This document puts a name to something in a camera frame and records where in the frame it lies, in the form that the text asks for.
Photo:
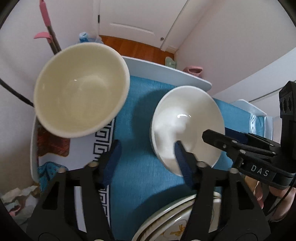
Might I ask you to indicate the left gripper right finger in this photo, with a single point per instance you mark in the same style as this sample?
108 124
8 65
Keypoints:
240 216

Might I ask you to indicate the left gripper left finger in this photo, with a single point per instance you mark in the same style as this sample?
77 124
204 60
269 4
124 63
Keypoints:
54 217

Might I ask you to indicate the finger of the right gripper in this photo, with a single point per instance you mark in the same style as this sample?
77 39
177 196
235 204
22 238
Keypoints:
231 147
237 136

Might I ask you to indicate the duck pattern cream plate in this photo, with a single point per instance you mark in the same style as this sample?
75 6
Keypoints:
168 223

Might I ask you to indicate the plain white plate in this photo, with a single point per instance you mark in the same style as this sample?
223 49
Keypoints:
188 111

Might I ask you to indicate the cream ribbed bowl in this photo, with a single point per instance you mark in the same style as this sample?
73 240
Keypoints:
81 89

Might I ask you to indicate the right hand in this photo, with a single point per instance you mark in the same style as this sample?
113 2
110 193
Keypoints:
261 191

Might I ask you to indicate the grey clothing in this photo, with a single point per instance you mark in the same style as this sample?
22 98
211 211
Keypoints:
20 203

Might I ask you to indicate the white wardrobe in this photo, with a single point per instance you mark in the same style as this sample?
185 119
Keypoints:
263 82

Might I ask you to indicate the pink slipper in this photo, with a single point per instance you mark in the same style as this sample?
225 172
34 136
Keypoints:
194 70

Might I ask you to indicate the blue tablecloth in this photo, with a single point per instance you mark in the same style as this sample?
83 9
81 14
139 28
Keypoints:
141 185

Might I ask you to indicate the green slipper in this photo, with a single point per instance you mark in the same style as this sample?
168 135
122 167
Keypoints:
169 62

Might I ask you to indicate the black clothes rack pole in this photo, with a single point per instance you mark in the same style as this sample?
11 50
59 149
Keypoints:
15 93

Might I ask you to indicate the white door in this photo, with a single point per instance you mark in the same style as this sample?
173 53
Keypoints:
147 22

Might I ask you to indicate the blue water jug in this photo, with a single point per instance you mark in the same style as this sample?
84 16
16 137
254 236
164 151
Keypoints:
84 37

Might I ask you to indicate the pink dustpan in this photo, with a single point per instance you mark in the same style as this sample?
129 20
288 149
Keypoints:
44 35

